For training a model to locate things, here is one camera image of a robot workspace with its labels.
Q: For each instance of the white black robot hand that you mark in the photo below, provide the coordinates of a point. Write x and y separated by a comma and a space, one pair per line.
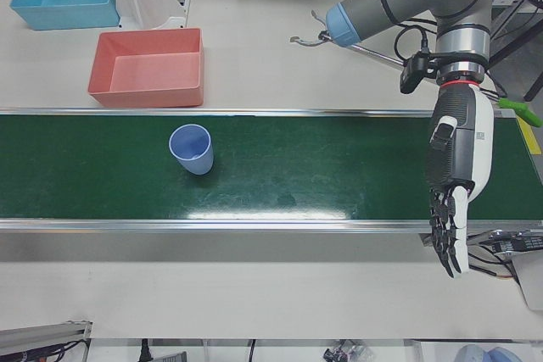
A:
462, 146

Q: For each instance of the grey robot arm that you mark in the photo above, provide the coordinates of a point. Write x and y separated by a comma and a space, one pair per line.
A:
403, 1

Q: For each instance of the light blue plastic cup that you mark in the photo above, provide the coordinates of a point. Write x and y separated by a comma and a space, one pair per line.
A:
195, 163

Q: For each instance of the pink plastic box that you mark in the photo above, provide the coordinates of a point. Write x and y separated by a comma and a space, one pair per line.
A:
148, 74

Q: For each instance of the black labelled module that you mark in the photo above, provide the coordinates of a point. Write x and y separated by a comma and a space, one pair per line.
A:
513, 244

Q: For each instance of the grey metal housing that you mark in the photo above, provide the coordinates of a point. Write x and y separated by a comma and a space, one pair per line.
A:
530, 281

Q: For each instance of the clear bag of screws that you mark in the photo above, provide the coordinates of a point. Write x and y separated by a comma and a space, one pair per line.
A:
352, 353

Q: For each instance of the green conveyor belt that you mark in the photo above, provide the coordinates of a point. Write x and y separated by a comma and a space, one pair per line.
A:
127, 192

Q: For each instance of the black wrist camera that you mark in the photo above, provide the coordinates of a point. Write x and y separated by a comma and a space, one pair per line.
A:
411, 76

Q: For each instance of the aluminium frame bar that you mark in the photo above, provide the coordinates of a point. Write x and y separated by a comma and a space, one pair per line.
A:
42, 332

